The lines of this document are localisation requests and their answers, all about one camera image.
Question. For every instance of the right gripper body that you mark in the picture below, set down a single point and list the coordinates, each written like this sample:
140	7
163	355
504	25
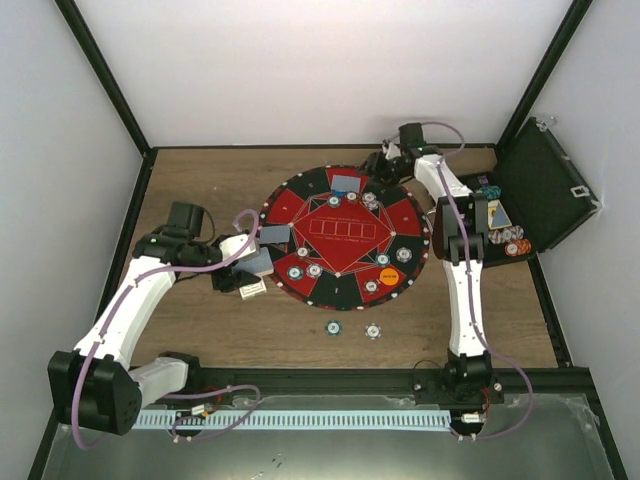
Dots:
390	174

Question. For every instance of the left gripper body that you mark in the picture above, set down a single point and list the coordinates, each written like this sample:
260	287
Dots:
226	281

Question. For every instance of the white chip stack mat top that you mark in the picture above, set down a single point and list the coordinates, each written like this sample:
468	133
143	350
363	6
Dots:
369	200

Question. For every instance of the white chip stack mat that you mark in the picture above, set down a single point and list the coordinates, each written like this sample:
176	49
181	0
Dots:
404	254
369	200

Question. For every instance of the blue backed card top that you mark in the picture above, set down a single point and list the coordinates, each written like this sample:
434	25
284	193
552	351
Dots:
344	183

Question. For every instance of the blue backed card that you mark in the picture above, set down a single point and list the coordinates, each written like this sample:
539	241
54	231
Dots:
276	234
344	183

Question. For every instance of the teal poker chip stack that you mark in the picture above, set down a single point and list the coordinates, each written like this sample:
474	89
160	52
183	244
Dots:
295	273

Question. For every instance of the brown poker chip stack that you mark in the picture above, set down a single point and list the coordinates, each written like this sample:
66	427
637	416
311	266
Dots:
302	252

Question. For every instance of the teal chip stack mat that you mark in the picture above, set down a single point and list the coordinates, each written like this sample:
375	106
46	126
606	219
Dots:
382	260

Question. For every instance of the blue backed card deck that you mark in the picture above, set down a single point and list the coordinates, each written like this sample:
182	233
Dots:
259	265

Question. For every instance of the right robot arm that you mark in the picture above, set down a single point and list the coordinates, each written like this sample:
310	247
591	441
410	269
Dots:
459	240

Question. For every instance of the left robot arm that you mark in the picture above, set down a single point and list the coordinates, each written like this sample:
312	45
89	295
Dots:
93	386

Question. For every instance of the white card box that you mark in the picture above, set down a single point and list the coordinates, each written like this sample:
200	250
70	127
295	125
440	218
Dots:
252	290

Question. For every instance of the round red black poker mat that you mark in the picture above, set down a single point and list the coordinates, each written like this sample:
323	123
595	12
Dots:
344	241

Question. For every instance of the teal chip stack in case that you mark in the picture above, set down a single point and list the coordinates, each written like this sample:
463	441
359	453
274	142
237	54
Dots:
491	192

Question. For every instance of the orange big blind button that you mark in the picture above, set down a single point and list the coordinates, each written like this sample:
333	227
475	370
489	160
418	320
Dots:
389	276

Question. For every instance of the card deck in case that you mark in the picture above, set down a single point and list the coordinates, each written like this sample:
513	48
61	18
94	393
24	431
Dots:
498	217

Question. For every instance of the teal chip on table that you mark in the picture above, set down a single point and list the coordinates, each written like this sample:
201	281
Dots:
333	328

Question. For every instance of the purple white chip stack in case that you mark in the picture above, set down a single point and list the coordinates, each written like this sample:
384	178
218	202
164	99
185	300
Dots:
506	235

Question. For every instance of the black poker case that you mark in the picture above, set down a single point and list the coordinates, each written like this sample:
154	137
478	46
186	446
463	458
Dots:
541	191

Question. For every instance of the orange chip stack in case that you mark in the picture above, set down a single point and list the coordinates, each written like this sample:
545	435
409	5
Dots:
518	248

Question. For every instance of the blue white poker chip stack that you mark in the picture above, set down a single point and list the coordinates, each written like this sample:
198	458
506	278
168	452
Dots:
373	331

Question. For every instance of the light blue slotted cable duct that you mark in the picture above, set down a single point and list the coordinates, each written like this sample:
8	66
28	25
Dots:
300	420

